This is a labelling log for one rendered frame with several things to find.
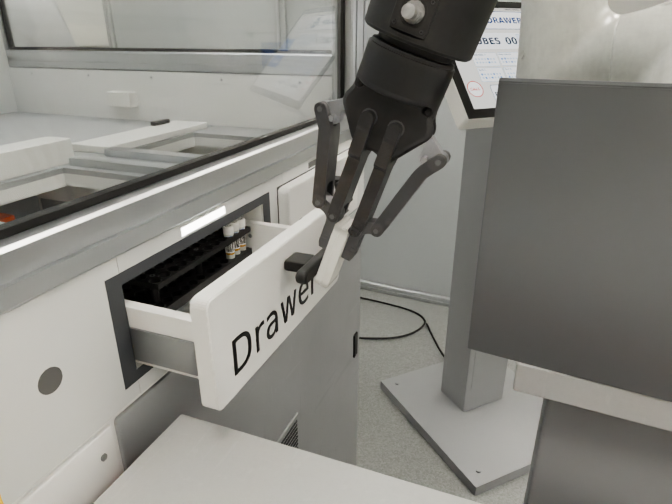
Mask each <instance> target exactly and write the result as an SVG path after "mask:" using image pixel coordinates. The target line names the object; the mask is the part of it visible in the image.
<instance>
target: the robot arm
mask: <svg viewBox="0 0 672 504"><path fill-rule="evenodd" d="M497 1H498V0H370V3H369V6H368V9H367V12H366V15H365V21H366V23H367V25H369V26H370V27H372V28H373V29H375V30H377V31H379V33H378V34H373V36H372V37H369V40H368V43H367V46H366V49H365V52H364V54H363V57H362V60H361V63H360V66H359V69H358V72H357V75H356V79H355V81H354V83H353V85H352V86H351V87H350V88H349V89H348V90H347V91H346V92H345V94H344V96H343V98H340V99H336V100H332V99H328V100H324V101H320V102H318V103H316V104H315V106H314V112H315V116H316V121H317V125H318V140H317V152H316V163H315V174H314V186H313V197H312V204H313V206H314V207H315V208H317V209H321V210H322V211H323V212H324V213H325V215H326V222H325V224H324V227H323V230H322V233H321V236H320V238H319V246H320V247H322V248H324V249H326V250H325V253H324V256H323V259H322V261H321V264H320V267H319V269H318V272H317V275H316V278H315V280H314V281H315V283H317V284H319V285H320V284H321V286H322V287H324V288H328V287H329V285H330V284H331V283H332V282H333V281H334V280H335V279H336V278H337V276H338V274H339V271H340V269H341V266H342V263H343V261H344V259H346V260H348V261H350V260H351V259H352V258H353V257H354V256H355V255H356V254H357V253H358V250H359V248H360V245H361V243H362V240H363V238H364V236H365V234H371V235H372V236H374V237H380V236H381V235H382V234H383V233H384V231H385V230H386V229H387V228H388V227H389V226H390V224H391V223H392V222H393V221H394V219H395V218H396V217H397V215H398V214H399V213H400V212H401V210H402V209H403V208H404V207H405V205H406V204H407V203H408V201H409V200H410V199H411V198H412V196H413V195H414V194H415V193H416V191H417V190H418V189H419V187H420V186H421V185H422V184H423V182H424V181H425V180H426V179H427V177H429V176H431V175H432V174H434V173H436V172H437V171H439V170H441V169H442V168H443V167H444V166H445V165H446V164H447V163H448V162H449V160H450V158H451V155H450V153H449V152H448V151H446V150H443V149H442V148H441V146H440V144H439V143H438V141H437V140H436V138H435V136H434V134H435V132H436V115H437V112H438V110H439V107H440V105H441V103H442V100H443V98H444V96H445V93H446V91H447V89H448V86H449V84H450V82H451V79H452V77H453V75H454V72H455V69H454V65H453V64H452V63H451V61H452V60H455V61H460V62H468V61H470V60H472V58H473V56H474V53H475V51H476V49H477V46H478V44H479V42H480V40H481V37H482V35H483V33H484V31H485V28H486V26H487V24H488V22H489V19H490V17H491V15H492V13H493V10H494V8H495V6H496V4H497ZM516 78H529V79H557V80H586V81H615V82H644V83H672V0H671V1H668V2H665V3H662V4H659V5H656V6H653V7H651V8H648V9H644V10H640V11H636V12H632V13H627V14H616V13H614V12H612V11H611V10H610V8H609V6H608V2H607V0H522V2H521V17H520V33H519V46H518V58H517V68H516ZM344 112H345V113H346V117H347V121H348V125H349V129H350V133H351V136H352V142H351V144H350V147H349V150H348V157H347V160H346V162H345V165H344V168H343V171H342V173H341V176H340V179H339V182H338V185H337V187H336V190H335V193H334V185H335V175H336V166H337V156H338V147H339V137H340V122H342V120H343V118H344ZM422 144H423V151H422V153H421V154H420V155H419V162H420V164H421V165H420V166H419V167H418V168H417V169H416V170H415V171H414V172H413V173H412V174H411V175H410V177H409V178H408V179H407V181H406V182H405V183H404V185H403V186H402V187H401V189H400V190H399V191H398V192H397V194H396V195H395V196H394V198H393V199H392V200H391V202H390V203H389V204H388V206H387V207H386V208H385V209H384V211H383V212H382V213H381V215H380V216H379V217H378V218H373V216H374V213H375V211H376V208H377V206H378V203H379V201H380V198H381V196H382V193H383V191H384V188H385V186H386V184H387V181H388V179H389V176H390V174H391V171H392V169H393V167H394V165H395V163H396V161H397V159H398V158H400V157H402V156H403V155H405V154H407V153H408V152H410V151H412V150H413V149H415V148H417V147H418V146H420V145H422ZM371 151H373V152H374V153H375V154H377V157H376V159H375V162H374V165H373V166H374V168H373V170H372V173H371V176H370V178H369V181H368V183H367V186H366V188H365V191H364V194H363V196H362V199H361V201H360V204H359V207H358V209H357V212H356V214H355V217H354V219H351V217H349V216H347V215H346V216H344V215H345V214H346V213H347V212H348V211H349V209H348V207H349V205H350V202H351V200H352V197H353V194H354V192H355V189H356V187H357V184H358V181H359V179H360V176H361V174H362V171H363V168H364V166H365V163H366V161H367V158H368V156H369V154H370V152H371ZM333 194H334V196H333Z"/></svg>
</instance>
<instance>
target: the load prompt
mask: <svg viewBox="0 0 672 504"><path fill-rule="evenodd" d="M520 17H521V12H504V11H493V13H492V15H491V17H490V19H489V22H488V24H487V26H486V28H485V29H520Z"/></svg>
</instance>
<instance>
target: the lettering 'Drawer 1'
mask: <svg viewBox="0 0 672 504"><path fill-rule="evenodd" d="M303 285H304V284H301V286H300V289H299V302H300V304H301V305H303V304H304V303H305V302H306V301H307V299H308V295H307V297H306V299H305V300H304V301H302V299H301V296H302V295H303V294H304V293H305V292H306V291H307V290H308V289H309V286H308V284H306V288H305V289H304V290H303V291H302V292H301V289H302V286H303ZM295 299H296V289H295V290H294V297H293V308H292V303H291V298H290V295H289V296H288V297H287V307H286V314H285V309H284V304H283V302H282V303H281V309H282V313H283V318H284V323H286V322H287V319H288V307H289V305H290V310H291V315H292V316H293V315H294V311H295ZM272 315H275V319H274V320H273V321H272V322H271V323H270V324H269V326H268V329H267V338H268V339H272V338H273V336H274V335H275V332H276V333H277V332H278V315H277V311H275V310H274V311H272V312H271V313H270V314H269V316H268V317H267V322H268V320H269V319H270V317H271V316H272ZM274 323H275V329H274V332H273V333H272V335H270V328H271V326H272V325H273V324H274ZM263 324H264V320H263V321H262V322H261V323H260V325H259V327H258V326H257V327H256V328H255V331H256V345H257V353H258V352H259V351H260V345H259V331H260V328H261V326H262V325H263ZM243 336H246V337H247V340H248V354H247V357H246V360H245V361H244V363H243V364H242V365H241V366H240V367H239V368H238V362H237V350H236V342H237V341H238V340H239V339H240V338H242V337H243ZM232 348H233V359H234V370H235V376H236V375H237V374H238V373H239V372H240V371H241V370H242V369H243V368H244V366H245V365H246V364H247V362H248V360H249V358H250V355H251V349H252V341H251V335H250V333H249V332H248V331H244V332H242V333H241V334H239V335H238V336H237V337H236V338H235V339H234V340H233V341H232Z"/></svg>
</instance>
